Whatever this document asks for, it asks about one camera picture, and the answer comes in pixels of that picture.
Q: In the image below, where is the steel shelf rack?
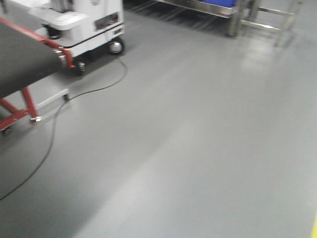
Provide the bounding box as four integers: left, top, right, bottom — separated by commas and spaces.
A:
160, 0, 304, 47

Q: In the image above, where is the black conveyor belt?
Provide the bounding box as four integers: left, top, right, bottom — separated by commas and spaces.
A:
0, 17, 67, 98

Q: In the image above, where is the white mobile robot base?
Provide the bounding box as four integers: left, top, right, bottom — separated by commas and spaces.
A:
29, 0, 126, 76

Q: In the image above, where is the black floor cable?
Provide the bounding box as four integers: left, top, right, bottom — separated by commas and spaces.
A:
0, 57, 128, 201

